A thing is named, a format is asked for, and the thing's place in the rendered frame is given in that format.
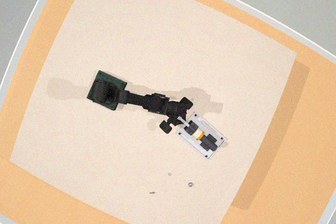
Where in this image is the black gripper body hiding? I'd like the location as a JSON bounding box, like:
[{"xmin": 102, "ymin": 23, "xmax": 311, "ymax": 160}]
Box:
[{"xmin": 159, "ymin": 97, "xmax": 193, "ymax": 134}]

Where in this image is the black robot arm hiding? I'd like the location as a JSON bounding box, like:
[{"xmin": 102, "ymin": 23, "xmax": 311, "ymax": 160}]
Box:
[{"xmin": 90, "ymin": 79, "xmax": 187, "ymax": 117}]

